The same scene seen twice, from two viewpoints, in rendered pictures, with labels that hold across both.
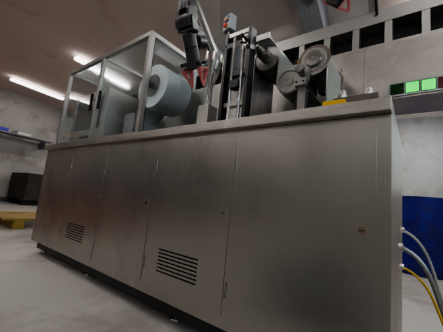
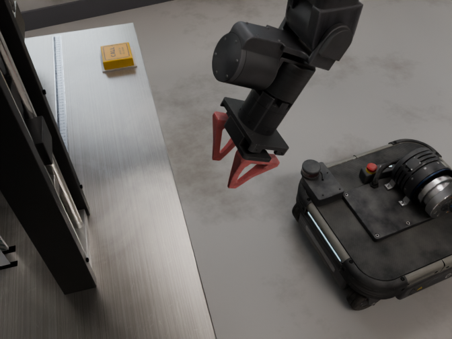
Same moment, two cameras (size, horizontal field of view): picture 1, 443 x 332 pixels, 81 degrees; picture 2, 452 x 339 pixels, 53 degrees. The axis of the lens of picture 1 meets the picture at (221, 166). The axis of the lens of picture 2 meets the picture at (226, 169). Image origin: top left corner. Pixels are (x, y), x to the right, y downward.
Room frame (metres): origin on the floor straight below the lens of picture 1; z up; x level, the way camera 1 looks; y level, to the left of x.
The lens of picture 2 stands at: (1.40, 0.40, 1.55)
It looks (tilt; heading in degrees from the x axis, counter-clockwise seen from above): 49 degrees down; 217
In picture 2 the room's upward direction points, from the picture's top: straight up
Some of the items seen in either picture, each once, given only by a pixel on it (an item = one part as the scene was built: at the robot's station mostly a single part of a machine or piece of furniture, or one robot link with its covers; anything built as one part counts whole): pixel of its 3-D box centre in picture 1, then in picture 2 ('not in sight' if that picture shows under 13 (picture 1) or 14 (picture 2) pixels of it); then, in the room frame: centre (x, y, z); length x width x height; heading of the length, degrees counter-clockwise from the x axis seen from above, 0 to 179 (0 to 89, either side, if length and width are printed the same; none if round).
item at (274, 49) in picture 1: (277, 68); not in sight; (1.36, -0.26, 1.33); 0.25 x 0.14 x 0.14; 142
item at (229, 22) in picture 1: (229, 23); not in sight; (1.46, 0.04, 1.66); 0.07 x 0.07 x 0.10; 38
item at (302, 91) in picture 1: (300, 98); not in sight; (1.09, -0.32, 1.05); 0.06 x 0.05 x 0.31; 142
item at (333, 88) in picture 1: (333, 95); not in sight; (1.16, -0.50, 1.11); 0.23 x 0.01 x 0.18; 142
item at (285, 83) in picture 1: (297, 90); not in sight; (1.28, -0.36, 1.17); 0.26 x 0.12 x 0.12; 142
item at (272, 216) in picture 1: (165, 217); not in sight; (1.72, 0.34, 0.43); 2.52 x 0.64 x 0.86; 52
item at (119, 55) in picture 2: (335, 107); (117, 56); (0.82, -0.36, 0.91); 0.07 x 0.07 x 0.02; 52
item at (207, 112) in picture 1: (207, 105); not in sight; (1.63, 0.13, 1.18); 0.14 x 0.14 x 0.57
